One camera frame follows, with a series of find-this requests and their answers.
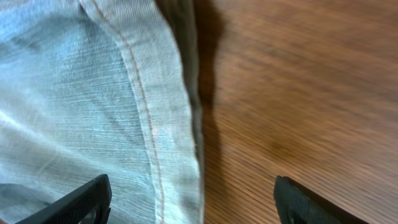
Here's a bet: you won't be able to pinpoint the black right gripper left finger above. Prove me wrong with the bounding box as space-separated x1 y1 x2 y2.
17 174 112 224

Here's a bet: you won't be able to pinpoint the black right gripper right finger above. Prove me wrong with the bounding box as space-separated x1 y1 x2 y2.
274 176 368 224

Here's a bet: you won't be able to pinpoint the light blue denim shorts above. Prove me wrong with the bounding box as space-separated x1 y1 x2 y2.
1 0 205 224

